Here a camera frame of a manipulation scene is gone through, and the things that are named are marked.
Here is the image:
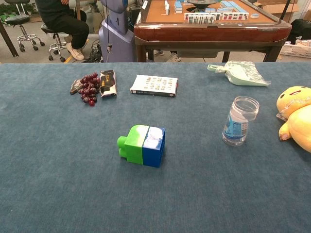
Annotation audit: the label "green toy block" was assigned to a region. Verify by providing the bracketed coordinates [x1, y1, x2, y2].
[117, 124, 150, 166]

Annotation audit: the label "blue toy block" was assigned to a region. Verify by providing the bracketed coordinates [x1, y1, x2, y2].
[142, 126, 166, 168]

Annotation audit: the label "white printed card box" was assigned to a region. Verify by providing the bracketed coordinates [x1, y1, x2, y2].
[129, 74, 179, 98]

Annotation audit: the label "black snack packet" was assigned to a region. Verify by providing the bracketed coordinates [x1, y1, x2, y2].
[99, 69, 118, 98]

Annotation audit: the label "dark red grape bunch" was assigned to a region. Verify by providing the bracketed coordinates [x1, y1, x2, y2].
[78, 72, 101, 107]

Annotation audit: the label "clear plastic jar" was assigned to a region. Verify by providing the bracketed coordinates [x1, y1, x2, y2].
[221, 96, 260, 147]

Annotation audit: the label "small brown packet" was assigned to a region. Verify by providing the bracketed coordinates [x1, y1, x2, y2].
[69, 79, 83, 95]

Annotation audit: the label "blue machine base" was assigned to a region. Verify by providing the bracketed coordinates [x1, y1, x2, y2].
[98, 0, 137, 63]

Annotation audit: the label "green dustpan in plastic bag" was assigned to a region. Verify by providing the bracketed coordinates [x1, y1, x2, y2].
[207, 60, 271, 87]

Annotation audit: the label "brown mahjong table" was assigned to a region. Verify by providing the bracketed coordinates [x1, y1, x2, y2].
[133, 0, 292, 63]

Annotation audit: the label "blue felt table cloth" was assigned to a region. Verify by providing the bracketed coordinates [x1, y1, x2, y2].
[0, 62, 311, 233]

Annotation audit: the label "mahjong tile row green prints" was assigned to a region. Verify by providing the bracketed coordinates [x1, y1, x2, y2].
[184, 12, 222, 24]

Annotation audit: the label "black stool with chrome base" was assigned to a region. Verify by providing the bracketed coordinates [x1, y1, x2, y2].
[4, 14, 46, 52]
[40, 23, 68, 63]

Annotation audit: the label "mahjong tile row red prints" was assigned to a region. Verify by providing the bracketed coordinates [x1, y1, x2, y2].
[222, 12, 250, 21]

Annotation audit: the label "seated person in black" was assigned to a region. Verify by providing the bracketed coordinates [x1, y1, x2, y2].
[35, 0, 90, 61]

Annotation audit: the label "yellow plush toy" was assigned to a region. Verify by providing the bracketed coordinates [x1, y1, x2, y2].
[276, 85, 311, 153]

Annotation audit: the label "white plastic basket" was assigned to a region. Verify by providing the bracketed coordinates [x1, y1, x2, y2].
[279, 42, 311, 59]

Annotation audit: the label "hanging cable with connector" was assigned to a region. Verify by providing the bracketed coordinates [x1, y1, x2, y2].
[105, 0, 113, 54]

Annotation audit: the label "black floor cable tangle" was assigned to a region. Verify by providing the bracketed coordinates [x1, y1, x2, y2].
[84, 40, 104, 63]

